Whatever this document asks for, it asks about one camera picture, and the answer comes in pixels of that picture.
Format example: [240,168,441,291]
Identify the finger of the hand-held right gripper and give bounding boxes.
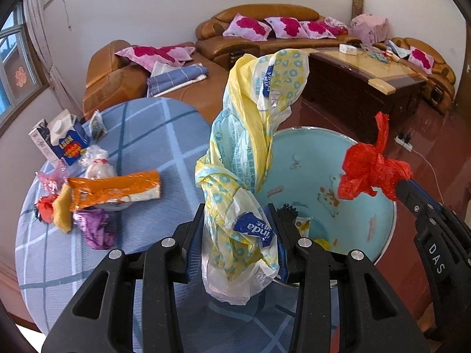
[408,179,457,217]
[394,179,427,214]

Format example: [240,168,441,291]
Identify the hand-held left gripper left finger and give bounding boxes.
[42,206,208,353]

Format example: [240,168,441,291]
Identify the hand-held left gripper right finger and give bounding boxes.
[265,203,429,353]

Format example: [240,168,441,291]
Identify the black mesh scrubber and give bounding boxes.
[278,204,299,225]

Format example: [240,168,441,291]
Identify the red plastic bag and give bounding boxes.
[338,112,413,201]

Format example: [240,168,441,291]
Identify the teal trash bin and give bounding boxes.
[254,127,398,289]

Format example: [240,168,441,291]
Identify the purple snack wrapper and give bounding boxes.
[72,209,118,250]

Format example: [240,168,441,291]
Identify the orange snack wrapper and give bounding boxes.
[68,170,162,212]

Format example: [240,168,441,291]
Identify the yellow plastic bag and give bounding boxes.
[194,48,310,306]

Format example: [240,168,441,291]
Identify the clear plastic bag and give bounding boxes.
[78,145,118,180]

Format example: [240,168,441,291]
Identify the red orange wrapper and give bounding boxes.
[36,196,56,224]

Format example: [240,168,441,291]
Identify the pink plastic bag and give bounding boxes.
[37,162,69,194]

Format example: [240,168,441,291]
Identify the blue plaid tablecloth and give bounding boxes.
[16,97,343,353]

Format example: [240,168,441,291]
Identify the dark wooden coffee table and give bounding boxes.
[294,46,429,131]

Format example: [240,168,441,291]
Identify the brown leather armchair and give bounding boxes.
[383,37,457,113]

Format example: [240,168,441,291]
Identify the light blue clothes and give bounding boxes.
[386,40,409,57]

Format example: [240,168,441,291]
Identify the small dark snack packet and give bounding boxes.
[89,110,108,143]

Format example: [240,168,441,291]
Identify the blue white milk carton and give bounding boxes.
[48,109,91,166]

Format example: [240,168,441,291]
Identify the pink cloth cover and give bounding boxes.
[349,14,389,43]

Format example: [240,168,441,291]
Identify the folded blue plaid cloth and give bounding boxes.
[147,63,210,97]

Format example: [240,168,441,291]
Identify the white black carton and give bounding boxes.
[29,119,59,168]

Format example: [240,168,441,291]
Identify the folded white cloth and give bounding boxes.
[151,60,185,78]

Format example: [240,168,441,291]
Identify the pink floral blanket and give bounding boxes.
[324,16,349,35]

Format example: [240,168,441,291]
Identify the brown leather chaise sofa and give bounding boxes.
[82,40,229,122]

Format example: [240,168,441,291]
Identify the large pink floral pillow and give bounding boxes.
[115,44,196,72]

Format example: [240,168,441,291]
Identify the long brown leather sofa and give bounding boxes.
[195,5,363,70]

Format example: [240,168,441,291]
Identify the pink curtain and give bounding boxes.
[23,0,83,120]

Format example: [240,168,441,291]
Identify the window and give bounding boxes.
[0,9,50,126]

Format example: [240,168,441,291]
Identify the white cable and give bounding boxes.
[410,147,444,203]

